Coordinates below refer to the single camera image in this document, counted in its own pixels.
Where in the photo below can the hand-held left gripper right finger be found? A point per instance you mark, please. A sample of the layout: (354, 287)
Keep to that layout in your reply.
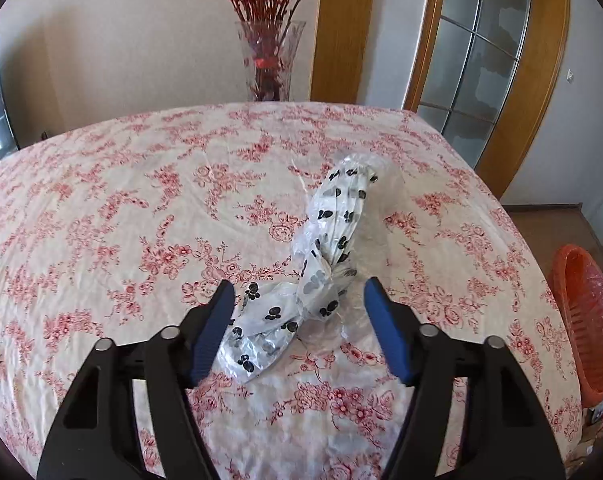
(389, 332)

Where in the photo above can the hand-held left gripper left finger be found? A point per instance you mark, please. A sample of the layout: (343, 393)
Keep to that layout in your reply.
(212, 332)

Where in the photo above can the white bag black paw print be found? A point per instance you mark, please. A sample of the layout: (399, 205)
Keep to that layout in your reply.
(331, 210)

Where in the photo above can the wooden door frame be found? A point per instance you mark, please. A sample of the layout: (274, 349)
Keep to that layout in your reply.
(341, 35)

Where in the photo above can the white light switch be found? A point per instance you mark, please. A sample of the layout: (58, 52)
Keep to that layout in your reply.
(571, 76)

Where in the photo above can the orange plastic basket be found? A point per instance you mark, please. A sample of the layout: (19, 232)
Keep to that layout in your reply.
(581, 320)

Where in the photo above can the frosted glass sliding door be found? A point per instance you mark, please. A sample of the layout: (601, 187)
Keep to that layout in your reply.
(476, 35)

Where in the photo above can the red floral tablecloth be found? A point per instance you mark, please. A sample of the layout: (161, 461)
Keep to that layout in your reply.
(131, 185)

